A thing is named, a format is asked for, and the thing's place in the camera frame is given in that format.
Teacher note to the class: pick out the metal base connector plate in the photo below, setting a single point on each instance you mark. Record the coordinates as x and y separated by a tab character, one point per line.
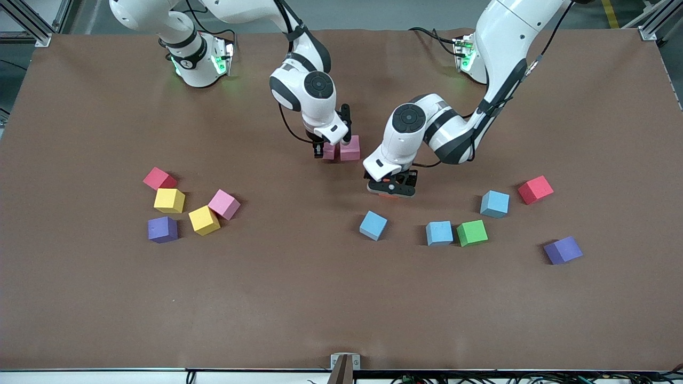
463	53
227	53

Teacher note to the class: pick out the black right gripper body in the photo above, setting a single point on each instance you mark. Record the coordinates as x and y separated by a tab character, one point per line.
318	146

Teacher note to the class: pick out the yellow foam block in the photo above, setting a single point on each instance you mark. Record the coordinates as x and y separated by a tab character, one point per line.
203	218
169	199

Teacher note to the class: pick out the blue foam block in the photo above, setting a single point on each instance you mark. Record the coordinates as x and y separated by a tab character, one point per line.
439	232
373	223
495	202

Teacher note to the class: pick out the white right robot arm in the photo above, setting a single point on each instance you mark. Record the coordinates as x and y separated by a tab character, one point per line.
312	109

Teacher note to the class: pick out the purple foam block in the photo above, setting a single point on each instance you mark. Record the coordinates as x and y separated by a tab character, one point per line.
161	228
563	248

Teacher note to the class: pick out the white table edge rail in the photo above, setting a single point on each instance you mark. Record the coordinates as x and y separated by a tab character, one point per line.
106	377

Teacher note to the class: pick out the pink foam block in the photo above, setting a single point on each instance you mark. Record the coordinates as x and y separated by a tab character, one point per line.
332	153
223	204
351	149

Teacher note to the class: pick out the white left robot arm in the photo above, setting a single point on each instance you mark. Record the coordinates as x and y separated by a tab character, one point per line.
501	42

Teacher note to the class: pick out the aluminium frame profile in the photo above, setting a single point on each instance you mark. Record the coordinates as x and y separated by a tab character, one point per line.
647	33
44	38

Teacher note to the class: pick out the orange foam block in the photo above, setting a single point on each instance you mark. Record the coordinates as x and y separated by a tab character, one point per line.
388	197

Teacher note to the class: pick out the red foam block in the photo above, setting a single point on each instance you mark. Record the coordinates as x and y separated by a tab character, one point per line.
534	188
158	177

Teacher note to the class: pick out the green foam block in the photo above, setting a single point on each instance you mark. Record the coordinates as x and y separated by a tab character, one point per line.
471	231

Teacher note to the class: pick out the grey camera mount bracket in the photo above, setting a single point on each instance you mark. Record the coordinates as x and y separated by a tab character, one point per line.
345	365

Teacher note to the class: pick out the brown table cover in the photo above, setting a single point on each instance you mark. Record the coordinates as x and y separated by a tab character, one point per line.
320	298

